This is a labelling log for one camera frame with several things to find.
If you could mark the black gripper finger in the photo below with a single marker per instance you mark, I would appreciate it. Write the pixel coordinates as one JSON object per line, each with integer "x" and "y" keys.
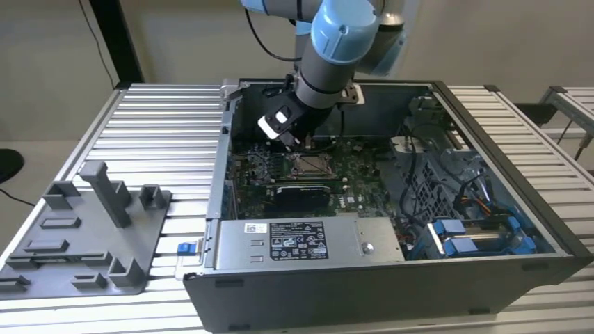
{"x": 309, "y": 143}

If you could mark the CPU chip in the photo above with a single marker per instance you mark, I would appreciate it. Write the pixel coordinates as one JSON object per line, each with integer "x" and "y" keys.
{"x": 311, "y": 164}

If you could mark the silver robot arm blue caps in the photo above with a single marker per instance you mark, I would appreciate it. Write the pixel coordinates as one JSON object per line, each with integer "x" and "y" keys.
{"x": 325, "y": 80}

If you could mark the CPU socket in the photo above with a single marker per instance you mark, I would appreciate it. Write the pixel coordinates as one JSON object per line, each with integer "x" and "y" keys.
{"x": 310, "y": 164}

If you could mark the black RAM slot bank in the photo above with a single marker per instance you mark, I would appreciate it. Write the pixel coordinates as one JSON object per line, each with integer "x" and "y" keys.
{"x": 309, "y": 179}

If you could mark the black graphics card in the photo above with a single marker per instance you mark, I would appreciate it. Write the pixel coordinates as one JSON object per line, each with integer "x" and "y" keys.
{"x": 302, "y": 200}

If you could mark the green motherboard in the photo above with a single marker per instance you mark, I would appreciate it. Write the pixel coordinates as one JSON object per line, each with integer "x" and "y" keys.
{"x": 362, "y": 195}

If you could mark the grey metal drive cage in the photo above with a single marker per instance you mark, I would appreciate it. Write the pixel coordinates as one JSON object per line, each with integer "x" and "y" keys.
{"x": 428, "y": 181}

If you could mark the silver power supply unit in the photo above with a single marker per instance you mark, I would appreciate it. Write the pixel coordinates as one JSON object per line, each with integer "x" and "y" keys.
{"x": 353, "y": 240}

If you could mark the blue disk carrier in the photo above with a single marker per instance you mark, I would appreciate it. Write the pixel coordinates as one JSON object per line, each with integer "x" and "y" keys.
{"x": 452, "y": 226}
{"x": 461, "y": 247}

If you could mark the small blue clip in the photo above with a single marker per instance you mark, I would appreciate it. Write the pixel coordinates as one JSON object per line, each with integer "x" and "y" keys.
{"x": 186, "y": 248}

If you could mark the black PC case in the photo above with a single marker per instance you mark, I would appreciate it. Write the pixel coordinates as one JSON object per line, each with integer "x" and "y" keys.
{"x": 372, "y": 295}

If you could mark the black box under table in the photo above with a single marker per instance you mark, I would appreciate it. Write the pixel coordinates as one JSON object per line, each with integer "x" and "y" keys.
{"x": 536, "y": 113}

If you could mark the grey plastic parts rack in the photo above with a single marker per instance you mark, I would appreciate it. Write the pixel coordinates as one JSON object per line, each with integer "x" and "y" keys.
{"x": 93, "y": 243}

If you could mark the metal slat side table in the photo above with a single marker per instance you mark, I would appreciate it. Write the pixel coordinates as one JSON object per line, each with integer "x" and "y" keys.
{"x": 573, "y": 104}

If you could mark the black round chair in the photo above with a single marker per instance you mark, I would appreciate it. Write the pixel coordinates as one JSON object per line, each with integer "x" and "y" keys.
{"x": 10, "y": 165}

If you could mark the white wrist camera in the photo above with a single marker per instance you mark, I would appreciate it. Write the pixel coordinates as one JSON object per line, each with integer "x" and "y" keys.
{"x": 274, "y": 125}

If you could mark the black vertical post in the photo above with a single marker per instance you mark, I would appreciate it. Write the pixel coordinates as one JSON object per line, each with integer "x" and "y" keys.
{"x": 117, "y": 41}

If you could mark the blue plastic bay bracket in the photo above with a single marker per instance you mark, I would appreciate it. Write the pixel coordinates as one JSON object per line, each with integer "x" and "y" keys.
{"x": 522, "y": 236}

